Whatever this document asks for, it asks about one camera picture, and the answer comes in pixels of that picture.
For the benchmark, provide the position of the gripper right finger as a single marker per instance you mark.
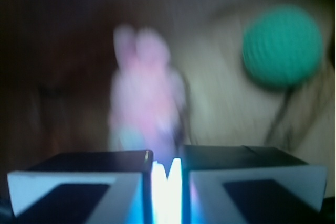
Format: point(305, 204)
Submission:
point(250, 184)

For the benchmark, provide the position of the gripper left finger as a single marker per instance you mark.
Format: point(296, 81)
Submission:
point(84, 187)

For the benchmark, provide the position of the pink plush bunny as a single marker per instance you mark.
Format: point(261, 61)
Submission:
point(148, 95)

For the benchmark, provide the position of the green foam ball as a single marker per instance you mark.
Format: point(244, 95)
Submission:
point(282, 47)

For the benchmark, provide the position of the brown paper lined bin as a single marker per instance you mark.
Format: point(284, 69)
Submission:
point(57, 62)

